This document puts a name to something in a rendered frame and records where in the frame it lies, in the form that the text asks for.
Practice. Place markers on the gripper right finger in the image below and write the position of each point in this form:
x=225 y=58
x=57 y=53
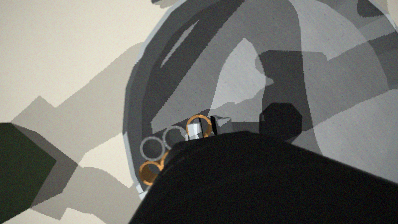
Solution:
x=221 y=125

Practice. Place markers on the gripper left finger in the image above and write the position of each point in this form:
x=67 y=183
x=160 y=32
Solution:
x=195 y=129

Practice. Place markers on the grey round turning table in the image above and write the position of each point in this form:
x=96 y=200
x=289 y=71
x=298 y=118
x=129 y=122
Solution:
x=319 y=74

